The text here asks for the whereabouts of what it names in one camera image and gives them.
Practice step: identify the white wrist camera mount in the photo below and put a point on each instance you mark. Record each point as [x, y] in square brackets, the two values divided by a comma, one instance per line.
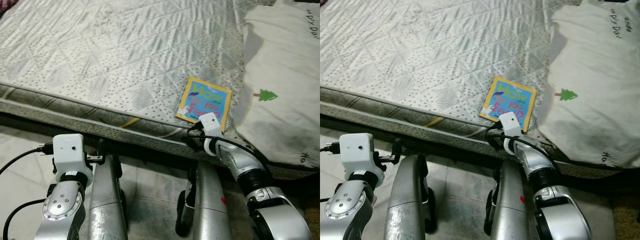
[70, 150]
[357, 150]
[510, 124]
[210, 125]

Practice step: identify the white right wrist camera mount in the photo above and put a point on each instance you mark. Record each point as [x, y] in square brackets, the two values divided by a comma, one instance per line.
[510, 124]
[210, 125]

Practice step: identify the grey robot right leg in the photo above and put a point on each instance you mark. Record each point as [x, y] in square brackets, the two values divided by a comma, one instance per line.
[210, 200]
[507, 200]

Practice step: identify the grey quilted mattress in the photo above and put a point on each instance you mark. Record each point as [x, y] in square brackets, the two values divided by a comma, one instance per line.
[425, 50]
[100, 50]

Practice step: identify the grey upholstered bed base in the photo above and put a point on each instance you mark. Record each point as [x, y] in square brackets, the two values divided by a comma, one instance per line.
[420, 129]
[100, 128]

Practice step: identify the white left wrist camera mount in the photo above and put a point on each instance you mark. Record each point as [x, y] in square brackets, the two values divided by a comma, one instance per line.
[70, 150]
[357, 150]

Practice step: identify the grey robot left leg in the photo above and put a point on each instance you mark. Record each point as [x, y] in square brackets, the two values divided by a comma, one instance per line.
[107, 200]
[407, 200]

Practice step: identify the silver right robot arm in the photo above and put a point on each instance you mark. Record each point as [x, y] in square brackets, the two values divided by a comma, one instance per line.
[240, 165]
[537, 165]

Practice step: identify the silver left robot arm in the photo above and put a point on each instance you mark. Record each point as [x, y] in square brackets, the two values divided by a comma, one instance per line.
[350, 210]
[62, 210]

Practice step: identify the brown floor mat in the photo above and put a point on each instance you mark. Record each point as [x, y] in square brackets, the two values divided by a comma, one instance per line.
[314, 225]
[627, 220]

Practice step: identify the white pillow green tree print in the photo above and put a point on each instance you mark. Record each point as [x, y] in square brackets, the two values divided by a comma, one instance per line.
[285, 60]
[595, 65]

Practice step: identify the yellow blue picture book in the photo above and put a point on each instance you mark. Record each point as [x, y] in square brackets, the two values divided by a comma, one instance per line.
[507, 97]
[200, 97]

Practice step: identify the grey robot leg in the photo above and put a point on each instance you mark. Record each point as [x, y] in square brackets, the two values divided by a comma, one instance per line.
[507, 200]
[107, 200]
[210, 200]
[407, 200]

